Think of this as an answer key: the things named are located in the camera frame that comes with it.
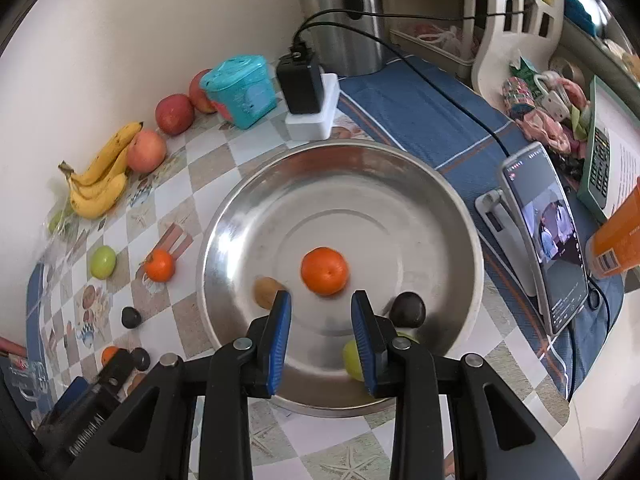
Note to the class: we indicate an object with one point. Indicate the green packet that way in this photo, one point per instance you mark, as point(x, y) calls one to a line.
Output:
point(522, 65)

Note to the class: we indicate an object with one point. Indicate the teal plastic box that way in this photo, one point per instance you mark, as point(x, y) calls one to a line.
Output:
point(242, 92)

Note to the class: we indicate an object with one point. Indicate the smartphone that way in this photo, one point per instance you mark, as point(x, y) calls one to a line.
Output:
point(550, 240)

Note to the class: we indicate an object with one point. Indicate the round stainless steel basin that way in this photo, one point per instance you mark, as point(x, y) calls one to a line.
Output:
point(350, 200)

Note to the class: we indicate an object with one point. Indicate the red apple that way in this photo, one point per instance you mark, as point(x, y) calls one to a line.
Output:
point(199, 91)
point(174, 114)

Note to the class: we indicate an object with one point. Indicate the pink apple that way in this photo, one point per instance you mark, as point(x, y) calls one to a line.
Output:
point(146, 150)

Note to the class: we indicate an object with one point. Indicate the bunch of yellow bananas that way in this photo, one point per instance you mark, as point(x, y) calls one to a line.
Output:
point(100, 195)

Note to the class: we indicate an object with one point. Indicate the checkered printed tablecloth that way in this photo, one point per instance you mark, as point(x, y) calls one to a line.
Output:
point(320, 435)

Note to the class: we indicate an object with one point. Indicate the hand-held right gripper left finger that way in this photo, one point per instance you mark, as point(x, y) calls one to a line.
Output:
point(280, 340)

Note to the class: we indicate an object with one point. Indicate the blue cloth mat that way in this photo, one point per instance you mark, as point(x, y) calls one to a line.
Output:
point(425, 120)

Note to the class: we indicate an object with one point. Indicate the green mango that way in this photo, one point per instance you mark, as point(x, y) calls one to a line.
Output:
point(350, 360)

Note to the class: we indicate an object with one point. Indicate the white phone stand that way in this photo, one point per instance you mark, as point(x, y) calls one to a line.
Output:
point(495, 220)

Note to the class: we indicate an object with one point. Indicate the white power strip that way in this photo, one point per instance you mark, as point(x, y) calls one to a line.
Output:
point(312, 127)

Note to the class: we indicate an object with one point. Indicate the white plug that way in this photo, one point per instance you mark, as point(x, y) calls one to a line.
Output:
point(552, 101)

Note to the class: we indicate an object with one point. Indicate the pink floral cloth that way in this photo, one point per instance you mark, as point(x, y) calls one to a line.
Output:
point(545, 127)

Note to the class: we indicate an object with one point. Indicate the tangerine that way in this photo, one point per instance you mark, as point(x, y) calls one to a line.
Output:
point(109, 355)
point(325, 270)
point(160, 265)

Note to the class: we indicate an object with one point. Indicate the brown kiwi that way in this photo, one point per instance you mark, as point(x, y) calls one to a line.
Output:
point(266, 291)
point(134, 384)

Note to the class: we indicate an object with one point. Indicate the white plastic basket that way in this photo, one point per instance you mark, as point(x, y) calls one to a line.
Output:
point(495, 55)

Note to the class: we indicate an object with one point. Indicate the green edged book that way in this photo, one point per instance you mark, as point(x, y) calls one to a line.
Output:
point(627, 145)

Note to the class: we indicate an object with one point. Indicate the clear plastic container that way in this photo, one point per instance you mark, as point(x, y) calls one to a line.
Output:
point(59, 220)

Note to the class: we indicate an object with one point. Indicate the stainless steel thermos jug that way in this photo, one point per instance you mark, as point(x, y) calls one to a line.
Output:
point(340, 35)

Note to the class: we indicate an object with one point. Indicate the patterned tape roll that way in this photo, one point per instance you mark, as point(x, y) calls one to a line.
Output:
point(517, 91)

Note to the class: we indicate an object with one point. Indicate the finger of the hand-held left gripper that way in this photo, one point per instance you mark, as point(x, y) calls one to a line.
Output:
point(75, 394)
point(119, 372)

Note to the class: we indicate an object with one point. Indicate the orange plastic bottle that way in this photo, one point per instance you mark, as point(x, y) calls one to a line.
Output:
point(617, 240)

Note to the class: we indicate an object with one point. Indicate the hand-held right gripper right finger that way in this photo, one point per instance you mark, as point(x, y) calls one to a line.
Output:
point(362, 340)

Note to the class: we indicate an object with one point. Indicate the dark purple passion fruit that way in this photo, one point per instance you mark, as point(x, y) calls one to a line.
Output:
point(131, 317)
point(407, 310)
point(141, 358)

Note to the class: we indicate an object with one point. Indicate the grey remote control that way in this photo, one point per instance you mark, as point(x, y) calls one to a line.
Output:
point(597, 165)

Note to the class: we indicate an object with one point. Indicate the round green jujube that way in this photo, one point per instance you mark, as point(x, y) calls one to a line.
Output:
point(102, 261)

